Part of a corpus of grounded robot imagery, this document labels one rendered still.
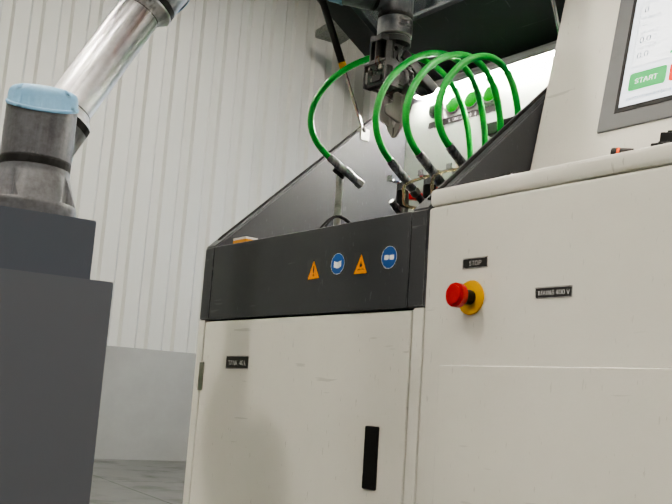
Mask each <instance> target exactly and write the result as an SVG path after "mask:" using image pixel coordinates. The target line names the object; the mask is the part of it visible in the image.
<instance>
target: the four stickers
mask: <svg viewBox="0 0 672 504"><path fill-rule="evenodd" d="M397 253H398V245H388V246H382V254H381V265H380V269H396V265H397ZM320 262H321V257H320V258H315V259H310V260H308V261H307V281H311V280H317V279H320ZM368 263H369V251H368V252H359V253H354V265H353V276H355V275H367V274H368ZM344 265H345V252H339V253H333V254H331V266H330V276H332V275H339V274H344Z"/></svg>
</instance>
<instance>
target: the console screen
mask: <svg viewBox="0 0 672 504"><path fill-rule="evenodd" d="M671 117H672V0H621V2H620V8H619V13H618V19H617V24H616V30H615V35H614V40H613V46H612V51H611V57H610V62H609V68H608V73H607V79H606V84H605V90H604V95H603V101H602V106H601V111H600V117H599V122H598V128H597V134H600V133H604V132H609V131H613V130H618V129H622V128H626V127H631V126H635V125H640V124H644V123H649V122H653V121H657V120H662V119H666V118H671Z"/></svg>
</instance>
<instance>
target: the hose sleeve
mask: <svg viewBox="0 0 672 504"><path fill-rule="evenodd" d="M327 161H328V162H329V163H330V164H332V165H333V167H335V168H336V169H337V170H338V171H340V172H341V173H342V174H343V175H344V176H345V177H346V178H348V179H349V180H350V181H351V182H352V183H353V184H355V183H356V182H357V180H358V179H359V177H358V176H357V175H356V174H355V173H353V171H351V170H350V169H349V168H348V167H346V166H345V165H344V164H343V163H342V162H341V161H340V160H338V159H337V157H335V156H334V155H333V154H331V155H330V156H329V157H328V159H327Z"/></svg>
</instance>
